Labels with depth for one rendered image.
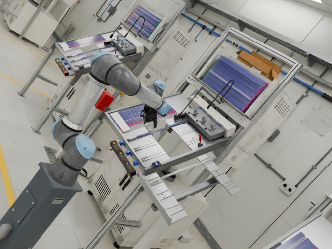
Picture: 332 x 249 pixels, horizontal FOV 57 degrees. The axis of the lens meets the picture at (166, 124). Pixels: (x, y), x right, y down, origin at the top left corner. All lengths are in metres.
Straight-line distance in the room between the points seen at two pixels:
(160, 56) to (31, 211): 2.26
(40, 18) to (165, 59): 3.36
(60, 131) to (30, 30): 4.81
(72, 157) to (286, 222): 2.55
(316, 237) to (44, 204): 1.41
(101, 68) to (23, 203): 0.78
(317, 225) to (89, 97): 1.39
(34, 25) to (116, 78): 4.97
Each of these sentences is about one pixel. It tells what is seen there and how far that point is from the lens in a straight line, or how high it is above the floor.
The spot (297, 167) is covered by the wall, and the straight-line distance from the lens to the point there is 3.61.
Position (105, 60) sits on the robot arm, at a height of 1.16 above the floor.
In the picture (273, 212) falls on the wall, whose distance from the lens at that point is 3.60.
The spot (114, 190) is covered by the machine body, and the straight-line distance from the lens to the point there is 2.57.
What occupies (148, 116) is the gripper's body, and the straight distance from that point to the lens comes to 1.93.
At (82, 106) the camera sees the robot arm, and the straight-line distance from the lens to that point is 1.55.
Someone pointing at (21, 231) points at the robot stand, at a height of 0.25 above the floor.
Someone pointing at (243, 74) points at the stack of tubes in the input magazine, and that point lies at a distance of 2.39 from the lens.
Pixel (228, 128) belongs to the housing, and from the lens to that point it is 2.25.
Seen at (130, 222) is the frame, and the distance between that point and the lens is 2.23.
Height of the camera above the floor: 1.32
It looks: 9 degrees down
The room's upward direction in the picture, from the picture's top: 39 degrees clockwise
